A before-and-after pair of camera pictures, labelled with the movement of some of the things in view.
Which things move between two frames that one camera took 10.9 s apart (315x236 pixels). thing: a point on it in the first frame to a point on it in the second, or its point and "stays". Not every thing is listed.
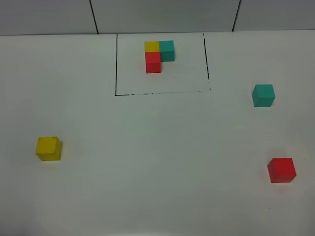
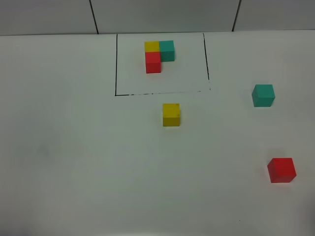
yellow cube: [48, 148] to [171, 115]
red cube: [281, 170] stays
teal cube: [263, 95] stays
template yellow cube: [152, 46] stays
